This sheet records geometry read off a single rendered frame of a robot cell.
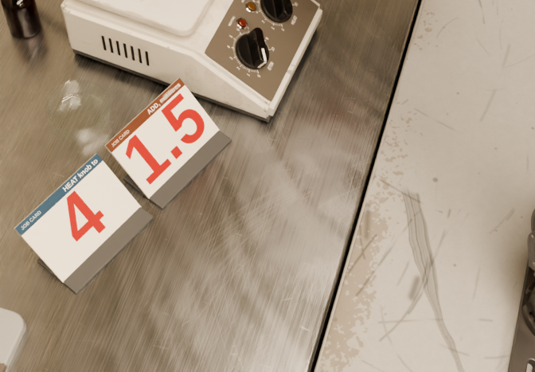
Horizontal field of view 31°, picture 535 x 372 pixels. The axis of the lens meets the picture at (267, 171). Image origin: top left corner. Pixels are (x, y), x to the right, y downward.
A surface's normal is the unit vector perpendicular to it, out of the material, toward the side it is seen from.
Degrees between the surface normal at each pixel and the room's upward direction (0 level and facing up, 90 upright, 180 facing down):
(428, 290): 0
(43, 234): 40
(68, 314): 0
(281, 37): 30
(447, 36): 0
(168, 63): 90
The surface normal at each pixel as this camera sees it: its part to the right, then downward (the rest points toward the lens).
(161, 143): 0.52, -0.03
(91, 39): -0.38, 0.79
